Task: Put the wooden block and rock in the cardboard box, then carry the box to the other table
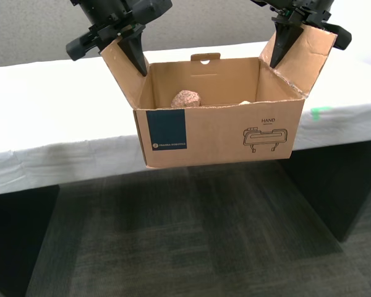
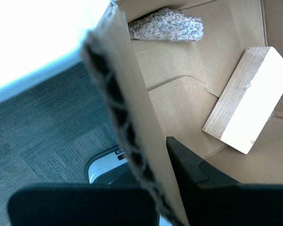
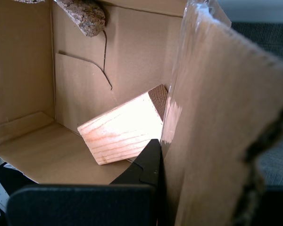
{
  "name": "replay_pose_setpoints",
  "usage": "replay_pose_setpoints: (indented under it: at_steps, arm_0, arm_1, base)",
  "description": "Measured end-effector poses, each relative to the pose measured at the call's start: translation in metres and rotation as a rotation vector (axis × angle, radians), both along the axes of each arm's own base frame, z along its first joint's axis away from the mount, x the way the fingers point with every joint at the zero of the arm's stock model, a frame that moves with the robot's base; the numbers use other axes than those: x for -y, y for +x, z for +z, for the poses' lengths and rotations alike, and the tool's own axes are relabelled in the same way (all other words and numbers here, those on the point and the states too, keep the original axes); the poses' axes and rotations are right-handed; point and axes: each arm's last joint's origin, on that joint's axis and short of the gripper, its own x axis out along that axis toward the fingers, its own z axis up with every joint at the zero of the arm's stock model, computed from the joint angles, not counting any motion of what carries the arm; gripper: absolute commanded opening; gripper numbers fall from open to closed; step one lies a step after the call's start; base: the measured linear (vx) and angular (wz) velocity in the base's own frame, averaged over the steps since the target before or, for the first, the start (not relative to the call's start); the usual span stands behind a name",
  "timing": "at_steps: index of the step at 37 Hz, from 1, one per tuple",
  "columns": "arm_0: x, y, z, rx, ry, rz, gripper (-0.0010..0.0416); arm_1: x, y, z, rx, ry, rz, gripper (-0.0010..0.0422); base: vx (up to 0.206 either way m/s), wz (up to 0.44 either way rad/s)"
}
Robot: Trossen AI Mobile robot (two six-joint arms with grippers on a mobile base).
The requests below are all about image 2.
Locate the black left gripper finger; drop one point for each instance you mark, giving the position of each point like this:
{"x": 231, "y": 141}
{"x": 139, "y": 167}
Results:
{"x": 226, "y": 204}
{"x": 85, "y": 207}

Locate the light wooden block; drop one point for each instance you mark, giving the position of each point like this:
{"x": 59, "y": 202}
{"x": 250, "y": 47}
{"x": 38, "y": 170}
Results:
{"x": 250, "y": 106}

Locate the brown cardboard box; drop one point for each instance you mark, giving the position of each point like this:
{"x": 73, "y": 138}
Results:
{"x": 179, "y": 94}

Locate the speckled granite rock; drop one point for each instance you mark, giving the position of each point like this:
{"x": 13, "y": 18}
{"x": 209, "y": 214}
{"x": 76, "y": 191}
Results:
{"x": 167, "y": 26}

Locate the white robot base deck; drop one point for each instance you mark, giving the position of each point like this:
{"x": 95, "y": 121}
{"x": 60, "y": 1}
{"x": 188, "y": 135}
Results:
{"x": 101, "y": 167}

